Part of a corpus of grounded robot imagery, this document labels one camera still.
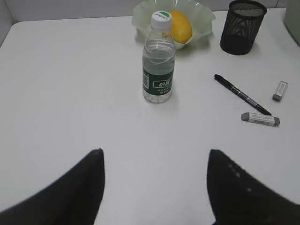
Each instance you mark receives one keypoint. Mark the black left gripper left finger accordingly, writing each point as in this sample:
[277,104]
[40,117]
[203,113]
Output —
[73,199]

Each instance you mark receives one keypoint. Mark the black marker pen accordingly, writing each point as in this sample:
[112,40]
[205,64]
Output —
[241,94]

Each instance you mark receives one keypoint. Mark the yellow mango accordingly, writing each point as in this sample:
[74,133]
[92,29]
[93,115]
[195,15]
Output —
[181,28]

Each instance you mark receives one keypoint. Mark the pale green ruffled plate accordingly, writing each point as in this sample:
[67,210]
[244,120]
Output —
[199,16]

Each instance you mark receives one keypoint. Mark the grey eraser centre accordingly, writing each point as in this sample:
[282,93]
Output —
[278,95]

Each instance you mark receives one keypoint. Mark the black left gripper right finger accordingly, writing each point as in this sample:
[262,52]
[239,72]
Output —
[237,198]

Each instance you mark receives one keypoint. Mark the clear water bottle green label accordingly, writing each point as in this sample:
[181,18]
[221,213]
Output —
[158,59]

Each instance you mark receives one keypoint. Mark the black mesh pen holder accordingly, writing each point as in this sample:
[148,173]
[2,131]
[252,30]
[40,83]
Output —
[242,24]

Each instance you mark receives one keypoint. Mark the grey eraser near bottle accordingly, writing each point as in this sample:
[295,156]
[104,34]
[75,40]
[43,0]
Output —
[260,119]

